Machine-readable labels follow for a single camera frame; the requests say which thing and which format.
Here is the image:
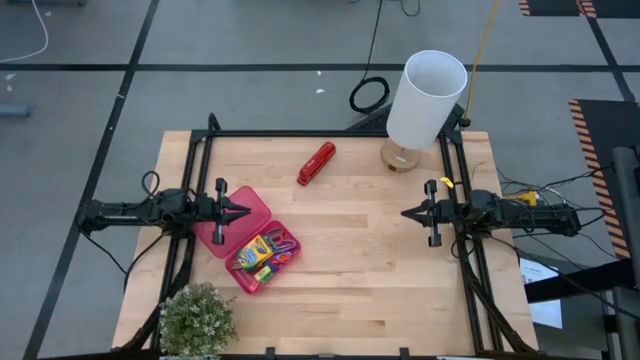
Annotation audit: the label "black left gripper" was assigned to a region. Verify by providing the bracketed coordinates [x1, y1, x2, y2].
[196, 178, 252, 245]

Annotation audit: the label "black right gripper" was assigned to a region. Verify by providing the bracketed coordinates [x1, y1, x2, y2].
[400, 179, 472, 248]

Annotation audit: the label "pink plastic pencil case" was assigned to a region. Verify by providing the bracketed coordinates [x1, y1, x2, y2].
[192, 185, 303, 296]

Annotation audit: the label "purple handled scissors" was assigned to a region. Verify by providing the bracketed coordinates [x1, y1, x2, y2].
[263, 228, 297, 254]

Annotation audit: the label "red stapler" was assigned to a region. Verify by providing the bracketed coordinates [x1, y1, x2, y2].
[296, 141, 337, 188]

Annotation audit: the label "white shade wooden lamp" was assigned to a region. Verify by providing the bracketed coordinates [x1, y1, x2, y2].
[379, 48, 469, 174]

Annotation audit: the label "potted plant white flowers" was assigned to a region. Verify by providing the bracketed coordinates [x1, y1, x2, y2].
[157, 280, 240, 357]

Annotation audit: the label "white paper sheet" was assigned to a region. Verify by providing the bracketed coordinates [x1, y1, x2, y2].
[519, 257, 564, 330]

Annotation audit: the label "black floor beam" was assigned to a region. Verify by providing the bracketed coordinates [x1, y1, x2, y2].
[524, 259, 640, 304]

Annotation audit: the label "hazard striped floor mat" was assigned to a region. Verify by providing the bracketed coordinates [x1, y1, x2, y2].
[517, 0, 640, 19]
[568, 98, 640, 261]

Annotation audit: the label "gray floor bar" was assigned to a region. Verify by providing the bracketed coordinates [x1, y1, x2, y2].
[0, 103, 36, 119]

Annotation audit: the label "black aluminium table frame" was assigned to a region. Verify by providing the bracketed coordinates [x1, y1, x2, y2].
[117, 112, 539, 360]

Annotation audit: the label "yellow cable plug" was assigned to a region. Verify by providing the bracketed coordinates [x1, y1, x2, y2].
[504, 191, 539, 207]

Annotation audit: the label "yellow hanging cable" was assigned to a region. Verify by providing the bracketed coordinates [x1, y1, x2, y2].
[462, 0, 502, 126]

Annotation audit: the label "black coiled floor cable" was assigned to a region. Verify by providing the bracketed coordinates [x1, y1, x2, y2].
[348, 0, 391, 115]

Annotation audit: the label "gray metal post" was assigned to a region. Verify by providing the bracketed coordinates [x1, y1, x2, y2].
[612, 146, 640, 360]

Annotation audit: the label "white floor cable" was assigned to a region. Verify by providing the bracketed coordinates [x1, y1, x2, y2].
[0, 0, 50, 64]

